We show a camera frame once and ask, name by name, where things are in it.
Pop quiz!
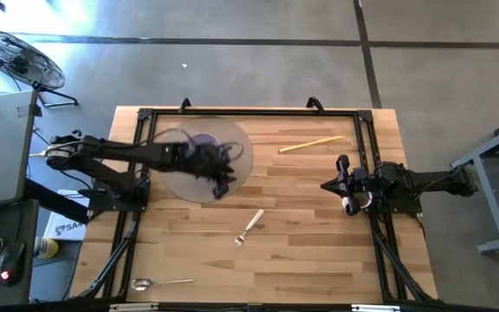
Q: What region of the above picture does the metal fork white handle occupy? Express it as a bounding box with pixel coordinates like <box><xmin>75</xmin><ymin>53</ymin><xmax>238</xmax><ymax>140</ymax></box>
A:
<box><xmin>233</xmin><ymin>209</ymin><xmax>265</xmax><ymax>249</ymax></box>

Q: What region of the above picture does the silver metal bracket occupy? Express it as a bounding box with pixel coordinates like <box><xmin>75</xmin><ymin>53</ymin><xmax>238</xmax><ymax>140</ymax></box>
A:
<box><xmin>109</xmin><ymin>302</ymin><xmax>159</xmax><ymax>312</ymax></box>
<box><xmin>351</xmin><ymin>303</ymin><xmax>402</xmax><ymax>312</ymax></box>

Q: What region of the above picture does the round grey placemat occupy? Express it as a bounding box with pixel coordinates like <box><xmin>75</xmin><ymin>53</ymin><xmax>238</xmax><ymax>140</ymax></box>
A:
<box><xmin>156</xmin><ymin>115</ymin><xmax>254</xmax><ymax>204</ymax></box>

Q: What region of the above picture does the purple bowl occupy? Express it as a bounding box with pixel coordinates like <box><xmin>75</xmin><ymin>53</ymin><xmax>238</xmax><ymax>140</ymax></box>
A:
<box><xmin>183</xmin><ymin>132</ymin><xmax>223</xmax><ymax>172</ymax></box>

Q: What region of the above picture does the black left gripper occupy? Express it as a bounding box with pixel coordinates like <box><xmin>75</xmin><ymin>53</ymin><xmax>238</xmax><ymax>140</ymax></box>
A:
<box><xmin>183</xmin><ymin>141</ymin><xmax>235</xmax><ymax>201</ymax></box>

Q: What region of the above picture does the black floor fan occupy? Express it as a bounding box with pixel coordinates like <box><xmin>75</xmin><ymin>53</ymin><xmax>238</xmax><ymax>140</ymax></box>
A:
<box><xmin>0</xmin><ymin>27</ymin><xmax>80</xmax><ymax>108</ymax></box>

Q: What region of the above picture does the black computer mouse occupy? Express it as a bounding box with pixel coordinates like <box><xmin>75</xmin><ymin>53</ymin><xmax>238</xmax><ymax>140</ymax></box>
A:
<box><xmin>0</xmin><ymin>241</ymin><xmax>26</xmax><ymax>287</ymax></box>

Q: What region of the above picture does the black aluminium table frame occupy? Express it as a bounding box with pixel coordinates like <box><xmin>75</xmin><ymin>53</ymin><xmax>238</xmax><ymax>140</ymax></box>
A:
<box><xmin>69</xmin><ymin>95</ymin><xmax>439</xmax><ymax>304</ymax></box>

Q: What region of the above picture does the grey metal table frame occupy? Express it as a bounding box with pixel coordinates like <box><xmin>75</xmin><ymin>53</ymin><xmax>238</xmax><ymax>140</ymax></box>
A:
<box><xmin>450</xmin><ymin>110</ymin><xmax>499</xmax><ymax>256</ymax></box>

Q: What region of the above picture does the white cardboard box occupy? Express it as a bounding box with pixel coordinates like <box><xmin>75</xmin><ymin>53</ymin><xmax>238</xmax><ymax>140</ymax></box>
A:
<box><xmin>42</xmin><ymin>189</ymin><xmax>90</xmax><ymax>242</ymax></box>

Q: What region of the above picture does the yellow white bottle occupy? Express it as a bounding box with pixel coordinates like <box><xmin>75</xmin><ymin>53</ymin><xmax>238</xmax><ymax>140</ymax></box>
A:
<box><xmin>32</xmin><ymin>236</ymin><xmax>60</xmax><ymax>260</ymax></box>

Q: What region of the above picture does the thin yellow stick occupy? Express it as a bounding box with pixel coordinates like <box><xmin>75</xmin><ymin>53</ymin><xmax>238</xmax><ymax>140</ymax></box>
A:
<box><xmin>278</xmin><ymin>135</ymin><xmax>347</xmax><ymax>154</ymax></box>

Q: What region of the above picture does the dark grey desk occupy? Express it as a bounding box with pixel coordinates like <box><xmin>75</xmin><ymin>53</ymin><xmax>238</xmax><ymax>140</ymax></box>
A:
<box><xmin>0</xmin><ymin>198</ymin><xmax>41</xmax><ymax>304</ymax></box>

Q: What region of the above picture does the metal spoon white handle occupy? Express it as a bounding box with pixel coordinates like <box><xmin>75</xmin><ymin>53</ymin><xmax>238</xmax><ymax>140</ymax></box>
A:
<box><xmin>130</xmin><ymin>276</ymin><xmax>196</xmax><ymax>292</ymax></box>

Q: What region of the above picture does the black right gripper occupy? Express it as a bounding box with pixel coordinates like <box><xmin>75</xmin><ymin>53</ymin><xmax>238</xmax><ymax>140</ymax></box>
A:
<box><xmin>320</xmin><ymin>154</ymin><xmax>379</xmax><ymax>217</ymax></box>

